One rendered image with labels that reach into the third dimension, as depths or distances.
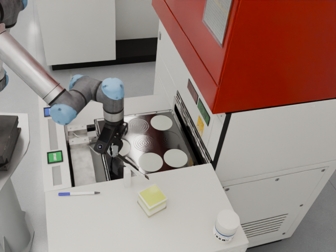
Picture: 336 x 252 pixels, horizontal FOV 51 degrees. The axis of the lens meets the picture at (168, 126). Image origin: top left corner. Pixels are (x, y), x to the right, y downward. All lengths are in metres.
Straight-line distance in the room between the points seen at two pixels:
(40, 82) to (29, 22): 3.14
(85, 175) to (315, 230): 1.67
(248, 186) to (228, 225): 0.54
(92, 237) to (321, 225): 1.79
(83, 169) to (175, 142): 0.40
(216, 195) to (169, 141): 0.36
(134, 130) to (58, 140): 0.33
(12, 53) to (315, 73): 0.97
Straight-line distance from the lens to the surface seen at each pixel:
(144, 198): 1.18
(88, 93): 1.24
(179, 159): 1.48
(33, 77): 1.18
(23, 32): 4.12
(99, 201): 1.26
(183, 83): 1.59
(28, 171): 2.65
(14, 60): 1.19
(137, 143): 1.52
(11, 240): 2.19
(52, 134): 1.50
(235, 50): 1.07
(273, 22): 1.08
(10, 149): 1.63
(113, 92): 1.20
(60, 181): 1.34
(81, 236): 1.20
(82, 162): 1.48
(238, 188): 1.64
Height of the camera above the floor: 2.01
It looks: 44 degrees down
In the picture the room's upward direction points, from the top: 7 degrees clockwise
